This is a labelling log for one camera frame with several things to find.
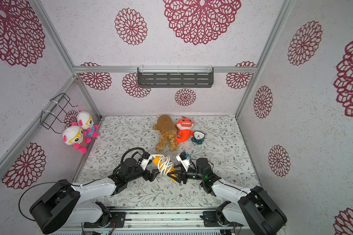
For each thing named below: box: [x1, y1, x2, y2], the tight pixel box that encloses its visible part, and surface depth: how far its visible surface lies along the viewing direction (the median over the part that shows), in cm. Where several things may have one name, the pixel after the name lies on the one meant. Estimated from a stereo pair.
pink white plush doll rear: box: [76, 110, 100, 138], surface depth 96 cm
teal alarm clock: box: [191, 130, 206, 145], surface depth 105 cm
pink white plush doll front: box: [62, 121, 92, 154], surface depth 87 cm
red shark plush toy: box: [176, 117, 195, 145], surface depth 108 cm
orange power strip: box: [152, 155, 177, 182], surface depth 75 cm
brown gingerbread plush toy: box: [151, 114, 178, 152], surface depth 102 cm
